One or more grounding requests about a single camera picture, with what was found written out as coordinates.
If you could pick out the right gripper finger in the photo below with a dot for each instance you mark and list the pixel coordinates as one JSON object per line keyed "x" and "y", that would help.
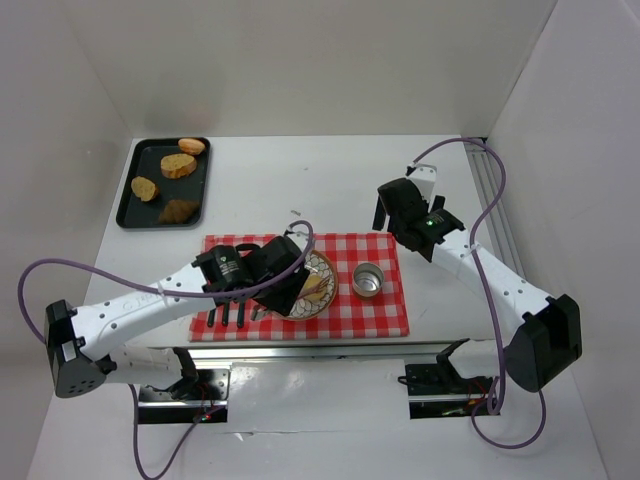
{"x": 380, "y": 216}
{"x": 438, "y": 203}

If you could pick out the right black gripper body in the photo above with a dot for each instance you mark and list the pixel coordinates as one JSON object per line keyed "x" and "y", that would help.
{"x": 392, "y": 201}

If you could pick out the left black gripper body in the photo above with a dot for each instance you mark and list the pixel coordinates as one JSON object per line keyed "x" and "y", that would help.
{"x": 288, "y": 288}

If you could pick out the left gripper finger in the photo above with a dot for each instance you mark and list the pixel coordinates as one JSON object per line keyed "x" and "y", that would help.
{"x": 280, "y": 298}
{"x": 299, "y": 278}

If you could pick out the small round muffin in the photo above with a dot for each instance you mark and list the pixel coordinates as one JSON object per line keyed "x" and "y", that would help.
{"x": 314, "y": 288}

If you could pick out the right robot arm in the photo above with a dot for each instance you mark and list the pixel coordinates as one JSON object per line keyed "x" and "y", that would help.
{"x": 539, "y": 336}

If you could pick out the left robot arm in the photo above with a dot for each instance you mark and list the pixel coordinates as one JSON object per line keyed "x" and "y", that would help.
{"x": 87, "y": 345}

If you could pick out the large sliced bread loaf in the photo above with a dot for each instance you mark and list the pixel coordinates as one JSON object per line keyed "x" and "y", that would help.
{"x": 176, "y": 166}

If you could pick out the small bread slice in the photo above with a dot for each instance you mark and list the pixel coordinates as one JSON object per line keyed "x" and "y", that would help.
{"x": 144, "y": 189}

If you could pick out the floral patterned plate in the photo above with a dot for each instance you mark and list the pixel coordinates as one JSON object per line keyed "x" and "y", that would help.
{"x": 318, "y": 264}

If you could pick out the red white checkered cloth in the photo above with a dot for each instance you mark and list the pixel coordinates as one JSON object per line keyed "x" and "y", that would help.
{"x": 348, "y": 316}

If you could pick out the metal cup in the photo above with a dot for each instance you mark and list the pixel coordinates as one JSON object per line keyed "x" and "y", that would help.
{"x": 367, "y": 280}

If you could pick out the brown croissant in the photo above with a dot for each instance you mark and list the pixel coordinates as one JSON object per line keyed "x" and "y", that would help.
{"x": 178, "y": 211}

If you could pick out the black baking tray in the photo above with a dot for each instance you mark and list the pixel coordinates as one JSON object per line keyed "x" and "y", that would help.
{"x": 134, "y": 214}

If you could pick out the round orange bun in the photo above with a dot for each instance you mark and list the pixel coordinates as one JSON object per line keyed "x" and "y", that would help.
{"x": 191, "y": 146}

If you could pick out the gold spoon black handle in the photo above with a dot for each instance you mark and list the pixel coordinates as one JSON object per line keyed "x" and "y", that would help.
{"x": 240, "y": 318}

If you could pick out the gold fork black handle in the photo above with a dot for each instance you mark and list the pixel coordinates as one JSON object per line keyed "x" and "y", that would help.
{"x": 225, "y": 314}

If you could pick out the aluminium rail right side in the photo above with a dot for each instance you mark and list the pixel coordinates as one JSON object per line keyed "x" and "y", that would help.
{"x": 487, "y": 179}

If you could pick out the aluminium rail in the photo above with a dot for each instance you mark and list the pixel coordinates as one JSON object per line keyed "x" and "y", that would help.
{"x": 319, "y": 352}
{"x": 487, "y": 179}

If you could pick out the aluminium rail front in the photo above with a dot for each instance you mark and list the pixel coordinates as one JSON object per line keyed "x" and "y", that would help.
{"x": 319, "y": 352}

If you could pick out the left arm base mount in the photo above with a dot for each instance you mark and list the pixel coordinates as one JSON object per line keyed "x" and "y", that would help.
{"x": 203, "y": 401}

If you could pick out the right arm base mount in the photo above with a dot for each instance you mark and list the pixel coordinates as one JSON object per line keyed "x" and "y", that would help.
{"x": 436, "y": 390}

